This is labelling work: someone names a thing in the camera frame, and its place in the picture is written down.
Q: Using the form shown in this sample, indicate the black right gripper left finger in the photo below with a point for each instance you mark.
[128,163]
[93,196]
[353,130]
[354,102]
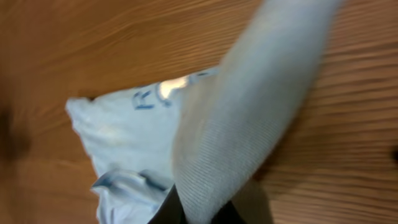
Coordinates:
[171,211]

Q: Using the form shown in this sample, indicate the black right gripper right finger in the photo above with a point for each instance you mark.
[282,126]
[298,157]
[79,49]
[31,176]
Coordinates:
[227,215]

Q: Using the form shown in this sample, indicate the light blue printed t-shirt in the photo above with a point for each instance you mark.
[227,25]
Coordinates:
[208,132]

